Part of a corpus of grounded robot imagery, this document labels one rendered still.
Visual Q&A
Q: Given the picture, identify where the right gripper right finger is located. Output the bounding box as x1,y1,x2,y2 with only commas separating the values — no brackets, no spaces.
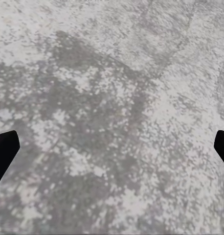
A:
214,130,224,161

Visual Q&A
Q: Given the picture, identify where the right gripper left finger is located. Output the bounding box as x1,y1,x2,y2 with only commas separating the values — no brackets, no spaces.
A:
0,130,20,180

